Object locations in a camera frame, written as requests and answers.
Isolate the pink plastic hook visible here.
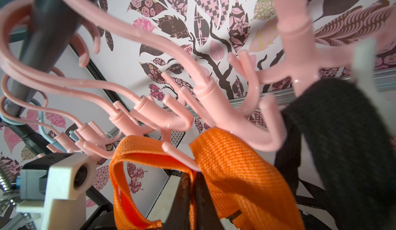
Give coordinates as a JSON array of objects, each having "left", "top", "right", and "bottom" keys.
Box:
[
  {"left": 1, "top": 74, "right": 123, "bottom": 161},
  {"left": 0, "top": 0, "right": 196, "bottom": 172},
  {"left": 228, "top": 0, "right": 396, "bottom": 95},
  {"left": 0, "top": 95, "right": 93, "bottom": 156},
  {"left": 46, "top": 0, "right": 288, "bottom": 153},
  {"left": 1, "top": 35, "right": 148, "bottom": 136}
]

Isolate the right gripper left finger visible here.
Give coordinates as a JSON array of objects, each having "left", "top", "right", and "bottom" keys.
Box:
[{"left": 162, "top": 173, "right": 191, "bottom": 230}]

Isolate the black crossbody bag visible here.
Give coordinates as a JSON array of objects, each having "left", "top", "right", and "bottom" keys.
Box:
[{"left": 274, "top": 83, "right": 396, "bottom": 230}]

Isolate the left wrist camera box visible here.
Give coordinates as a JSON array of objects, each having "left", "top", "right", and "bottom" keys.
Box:
[{"left": 16, "top": 153, "right": 96, "bottom": 230}]

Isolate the dark orange waist bag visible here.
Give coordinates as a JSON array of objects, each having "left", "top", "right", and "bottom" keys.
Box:
[{"left": 109, "top": 128, "right": 304, "bottom": 230}]

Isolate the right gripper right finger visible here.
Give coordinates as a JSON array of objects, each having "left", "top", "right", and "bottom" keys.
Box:
[{"left": 195, "top": 172, "right": 224, "bottom": 230}]

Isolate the light blue plastic hook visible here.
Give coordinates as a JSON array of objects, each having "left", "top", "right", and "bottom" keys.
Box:
[{"left": 1, "top": 96, "right": 83, "bottom": 153}]

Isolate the left metal flex conduit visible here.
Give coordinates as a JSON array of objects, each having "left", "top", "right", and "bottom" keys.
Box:
[{"left": 1, "top": 159, "right": 36, "bottom": 230}]

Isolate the black wire basket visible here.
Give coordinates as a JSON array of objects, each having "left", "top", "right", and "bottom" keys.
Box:
[{"left": 106, "top": 119, "right": 186, "bottom": 148}]

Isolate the black clothes rack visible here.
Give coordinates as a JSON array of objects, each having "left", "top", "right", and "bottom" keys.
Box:
[{"left": 6, "top": 0, "right": 109, "bottom": 206}]

